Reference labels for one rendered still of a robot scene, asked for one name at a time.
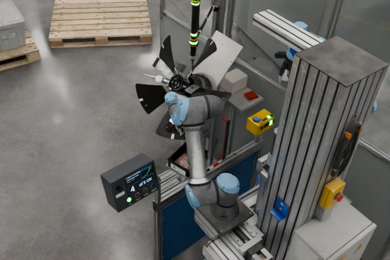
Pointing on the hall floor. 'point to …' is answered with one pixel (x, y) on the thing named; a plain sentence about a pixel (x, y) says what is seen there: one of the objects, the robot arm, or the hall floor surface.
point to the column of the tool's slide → (223, 1)
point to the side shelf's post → (231, 130)
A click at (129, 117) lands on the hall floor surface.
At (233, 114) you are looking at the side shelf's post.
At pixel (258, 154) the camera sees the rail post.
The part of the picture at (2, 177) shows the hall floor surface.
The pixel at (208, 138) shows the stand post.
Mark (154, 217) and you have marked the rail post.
